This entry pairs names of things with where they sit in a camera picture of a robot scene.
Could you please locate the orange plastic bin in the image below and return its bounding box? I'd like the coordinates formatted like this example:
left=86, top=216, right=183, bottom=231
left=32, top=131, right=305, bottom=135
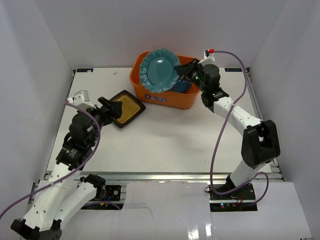
left=129, top=51, right=200, bottom=110

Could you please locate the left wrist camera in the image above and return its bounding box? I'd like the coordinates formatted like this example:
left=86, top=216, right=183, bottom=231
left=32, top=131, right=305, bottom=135
left=66, top=90, right=97, bottom=111

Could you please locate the teal round scalloped plate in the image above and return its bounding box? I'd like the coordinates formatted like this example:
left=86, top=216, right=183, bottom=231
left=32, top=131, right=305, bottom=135
left=139, top=48, right=181, bottom=93

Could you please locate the blue leaf-shaped plate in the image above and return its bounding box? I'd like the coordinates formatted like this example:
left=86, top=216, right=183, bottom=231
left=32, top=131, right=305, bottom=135
left=170, top=79, right=192, bottom=94

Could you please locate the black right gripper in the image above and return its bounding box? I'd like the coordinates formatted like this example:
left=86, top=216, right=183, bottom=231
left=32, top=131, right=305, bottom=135
left=174, top=59, right=207, bottom=94

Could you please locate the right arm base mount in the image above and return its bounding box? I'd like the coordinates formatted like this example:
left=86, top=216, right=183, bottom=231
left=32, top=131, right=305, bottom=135
left=204, top=183, right=258, bottom=213

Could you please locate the amber square plate black rim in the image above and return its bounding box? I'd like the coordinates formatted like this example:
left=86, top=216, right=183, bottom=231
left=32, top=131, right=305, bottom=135
left=110, top=90, right=146, bottom=129

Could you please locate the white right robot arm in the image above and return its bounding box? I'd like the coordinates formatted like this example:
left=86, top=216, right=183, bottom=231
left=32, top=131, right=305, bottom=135
left=174, top=59, right=281, bottom=200

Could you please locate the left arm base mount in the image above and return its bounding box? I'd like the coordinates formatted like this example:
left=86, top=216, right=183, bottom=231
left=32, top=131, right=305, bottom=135
left=80, top=174, right=121, bottom=209

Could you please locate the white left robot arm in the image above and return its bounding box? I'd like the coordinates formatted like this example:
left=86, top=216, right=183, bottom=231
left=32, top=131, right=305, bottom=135
left=10, top=97, right=123, bottom=240

